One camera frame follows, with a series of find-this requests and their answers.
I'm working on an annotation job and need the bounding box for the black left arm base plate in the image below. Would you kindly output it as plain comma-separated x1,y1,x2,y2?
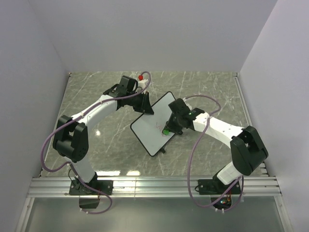
69,179,113,196

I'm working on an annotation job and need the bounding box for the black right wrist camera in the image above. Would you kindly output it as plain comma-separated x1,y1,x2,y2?
169,98,191,116

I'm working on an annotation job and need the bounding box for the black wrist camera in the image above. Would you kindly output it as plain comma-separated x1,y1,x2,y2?
169,98,191,116
116,75,138,95

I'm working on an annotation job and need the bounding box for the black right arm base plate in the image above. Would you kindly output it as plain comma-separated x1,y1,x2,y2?
194,179,241,195

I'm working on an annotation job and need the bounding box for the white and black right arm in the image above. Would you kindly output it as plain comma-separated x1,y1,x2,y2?
162,108,268,193

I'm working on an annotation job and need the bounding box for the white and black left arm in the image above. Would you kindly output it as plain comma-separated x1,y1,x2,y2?
53,89,154,194

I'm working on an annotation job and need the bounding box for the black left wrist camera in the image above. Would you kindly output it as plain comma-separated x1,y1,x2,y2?
116,75,138,95

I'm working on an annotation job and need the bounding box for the aluminium rail at table front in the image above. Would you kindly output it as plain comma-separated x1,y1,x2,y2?
27,176,281,198

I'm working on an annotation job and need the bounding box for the white board with black frame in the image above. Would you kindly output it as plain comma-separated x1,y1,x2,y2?
130,91,176,157

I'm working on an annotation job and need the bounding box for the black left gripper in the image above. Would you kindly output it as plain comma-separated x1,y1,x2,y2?
127,91,154,115

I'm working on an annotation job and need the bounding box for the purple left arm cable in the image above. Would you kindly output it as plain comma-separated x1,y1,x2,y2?
41,71,152,215

